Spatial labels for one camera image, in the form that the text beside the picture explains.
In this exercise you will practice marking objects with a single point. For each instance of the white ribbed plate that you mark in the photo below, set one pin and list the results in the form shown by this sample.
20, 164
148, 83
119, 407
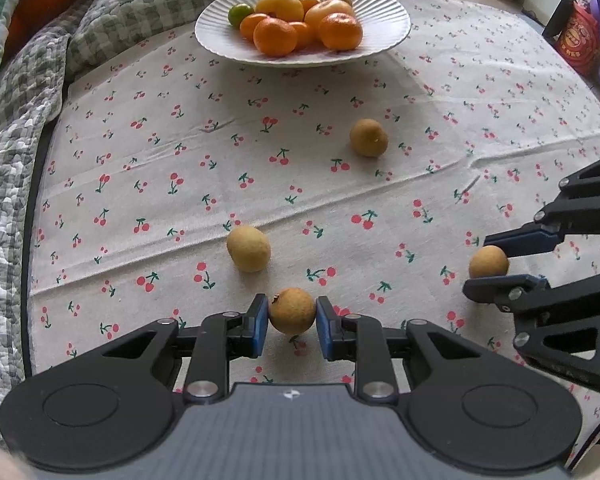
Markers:
380, 25

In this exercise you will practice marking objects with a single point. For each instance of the orange mandarin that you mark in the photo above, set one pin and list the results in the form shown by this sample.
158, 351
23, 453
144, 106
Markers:
310, 2
276, 36
250, 25
340, 31
304, 34

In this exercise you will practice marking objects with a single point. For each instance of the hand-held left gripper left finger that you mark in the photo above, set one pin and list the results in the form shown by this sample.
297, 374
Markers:
260, 327

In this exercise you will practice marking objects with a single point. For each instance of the grey checked blanket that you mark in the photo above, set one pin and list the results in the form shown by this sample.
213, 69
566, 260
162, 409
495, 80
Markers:
10, 210

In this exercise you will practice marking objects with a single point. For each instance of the yellow apricot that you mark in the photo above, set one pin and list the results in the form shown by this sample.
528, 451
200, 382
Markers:
280, 5
325, 10

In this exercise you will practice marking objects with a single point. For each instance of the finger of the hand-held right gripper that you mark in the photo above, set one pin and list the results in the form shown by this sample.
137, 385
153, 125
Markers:
505, 290
530, 237

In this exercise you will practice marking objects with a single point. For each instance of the cherry print tablecloth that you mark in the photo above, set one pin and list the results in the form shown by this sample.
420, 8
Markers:
330, 185

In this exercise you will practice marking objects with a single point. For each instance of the grey checked quilt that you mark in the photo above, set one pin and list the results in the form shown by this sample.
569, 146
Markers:
145, 15

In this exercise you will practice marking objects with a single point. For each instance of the brown longan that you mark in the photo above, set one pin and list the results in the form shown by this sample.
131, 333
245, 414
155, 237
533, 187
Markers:
248, 248
368, 137
488, 261
292, 310

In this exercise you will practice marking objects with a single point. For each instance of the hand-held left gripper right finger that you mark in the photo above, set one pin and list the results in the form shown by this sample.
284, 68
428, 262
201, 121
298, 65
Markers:
325, 330

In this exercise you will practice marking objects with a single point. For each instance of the red printed bag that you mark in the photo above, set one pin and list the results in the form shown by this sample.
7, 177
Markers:
577, 40

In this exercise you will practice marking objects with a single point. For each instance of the black chair leg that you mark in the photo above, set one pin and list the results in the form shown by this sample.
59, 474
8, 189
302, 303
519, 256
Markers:
557, 15

